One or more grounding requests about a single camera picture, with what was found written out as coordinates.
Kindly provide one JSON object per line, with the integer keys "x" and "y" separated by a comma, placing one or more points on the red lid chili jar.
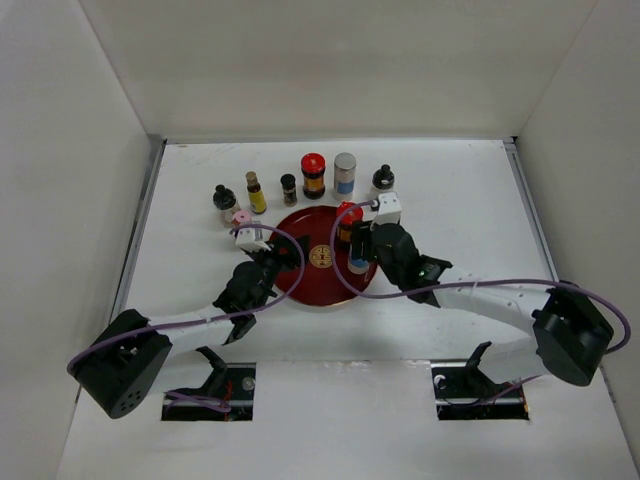
{"x": 345, "y": 228}

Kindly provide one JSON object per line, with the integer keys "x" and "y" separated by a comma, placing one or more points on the silver lid bead jar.
{"x": 358, "y": 256}

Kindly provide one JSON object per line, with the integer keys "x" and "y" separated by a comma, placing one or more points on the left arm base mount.
{"x": 226, "y": 394}

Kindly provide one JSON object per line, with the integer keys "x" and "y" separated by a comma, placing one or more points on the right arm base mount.
{"x": 463, "y": 393}

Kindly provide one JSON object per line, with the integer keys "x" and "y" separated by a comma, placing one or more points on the pink lid clear bottle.
{"x": 242, "y": 221}

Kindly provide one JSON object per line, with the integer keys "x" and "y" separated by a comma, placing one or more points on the red round tray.
{"x": 320, "y": 286}

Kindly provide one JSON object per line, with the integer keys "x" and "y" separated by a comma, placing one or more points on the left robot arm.
{"x": 122, "y": 366}

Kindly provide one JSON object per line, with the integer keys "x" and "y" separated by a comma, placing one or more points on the black cap white powder bottle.
{"x": 383, "y": 181}

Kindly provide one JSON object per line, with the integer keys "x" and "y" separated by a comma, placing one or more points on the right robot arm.
{"x": 564, "y": 334}

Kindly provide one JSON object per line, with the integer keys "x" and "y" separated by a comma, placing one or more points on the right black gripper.
{"x": 362, "y": 233}

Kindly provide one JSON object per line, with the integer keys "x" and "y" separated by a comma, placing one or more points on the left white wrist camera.
{"x": 249, "y": 237}

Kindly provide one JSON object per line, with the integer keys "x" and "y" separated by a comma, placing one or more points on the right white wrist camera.
{"x": 388, "y": 209}

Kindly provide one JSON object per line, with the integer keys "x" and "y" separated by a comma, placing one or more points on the small black lid spice jar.
{"x": 288, "y": 184}

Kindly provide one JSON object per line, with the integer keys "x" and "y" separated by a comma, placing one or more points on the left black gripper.
{"x": 291, "y": 259}

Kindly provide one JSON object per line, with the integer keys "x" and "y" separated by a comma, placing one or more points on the yellow label cork bottle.
{"x": 256, "y": 197}

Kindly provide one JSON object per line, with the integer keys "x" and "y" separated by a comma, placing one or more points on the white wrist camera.
{"x": 249, "y": 237}
{"x": 388, "y": 209}

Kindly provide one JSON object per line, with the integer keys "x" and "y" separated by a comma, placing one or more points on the red lid sauce jar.
{"x": 313, "y": 167}

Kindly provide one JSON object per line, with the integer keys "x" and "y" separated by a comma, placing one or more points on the silver lid blue label jar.
{"x": 344, "y": 176}

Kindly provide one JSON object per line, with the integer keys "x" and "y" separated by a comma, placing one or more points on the black cap brown spice bottle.
{"x": 225, "y": 201}

